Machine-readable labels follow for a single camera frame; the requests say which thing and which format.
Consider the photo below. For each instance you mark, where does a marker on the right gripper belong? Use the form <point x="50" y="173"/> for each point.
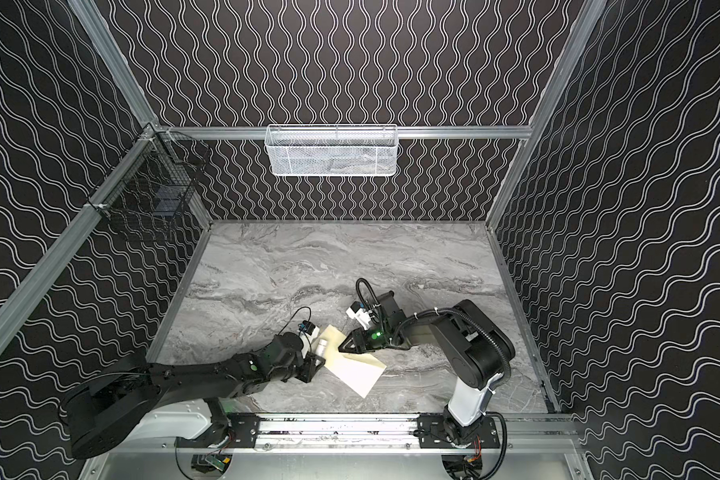
<point x="365" y="339"/>

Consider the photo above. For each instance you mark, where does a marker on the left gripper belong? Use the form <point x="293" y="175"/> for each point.
<point x="306" y="365"/>

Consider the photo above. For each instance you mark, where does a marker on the cream envelope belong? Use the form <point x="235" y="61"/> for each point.
<point x="360" y="372"/>

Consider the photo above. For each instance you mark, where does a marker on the white glue stick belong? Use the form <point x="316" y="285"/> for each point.
<point x="321" y="348"/>

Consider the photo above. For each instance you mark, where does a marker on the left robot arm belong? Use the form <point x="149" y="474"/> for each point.
<point x="101" y="412"/>

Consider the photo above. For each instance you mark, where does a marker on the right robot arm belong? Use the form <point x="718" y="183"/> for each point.
<point x="477" y="350"/>

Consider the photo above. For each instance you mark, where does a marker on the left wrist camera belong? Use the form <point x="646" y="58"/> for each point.
<point x="308" y="333"/>

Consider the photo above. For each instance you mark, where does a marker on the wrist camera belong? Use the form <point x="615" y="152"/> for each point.
<point x="364" y="316"/>
<point x="308" y="333"/>

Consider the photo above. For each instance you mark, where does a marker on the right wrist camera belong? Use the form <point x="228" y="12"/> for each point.
<point x="364" y="316"/>

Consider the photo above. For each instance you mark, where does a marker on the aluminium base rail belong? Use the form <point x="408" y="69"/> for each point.
<point x="365" y="433"/>

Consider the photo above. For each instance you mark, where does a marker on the white wire mesh basket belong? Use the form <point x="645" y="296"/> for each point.
<point x="329" y="150"/>

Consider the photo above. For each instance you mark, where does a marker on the black wire basket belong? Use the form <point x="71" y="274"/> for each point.
<point x="152" y="202"/>

